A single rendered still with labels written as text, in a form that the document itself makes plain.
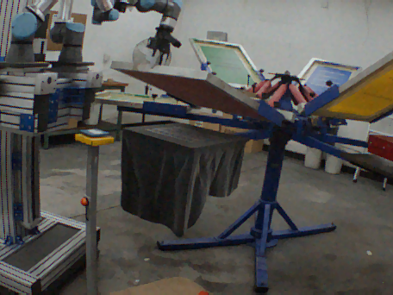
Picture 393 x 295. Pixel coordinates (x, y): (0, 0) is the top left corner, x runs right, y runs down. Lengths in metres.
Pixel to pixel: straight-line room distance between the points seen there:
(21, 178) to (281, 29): 5.33
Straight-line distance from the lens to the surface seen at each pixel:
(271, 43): 6.74
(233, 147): 1.99
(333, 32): 6.36
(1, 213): 2.30
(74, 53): 2.22
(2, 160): 2.17
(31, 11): 1.69
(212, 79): 1.63
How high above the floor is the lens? 1.31
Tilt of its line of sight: 12 degrees down
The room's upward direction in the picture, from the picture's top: 7 degrees clockwise
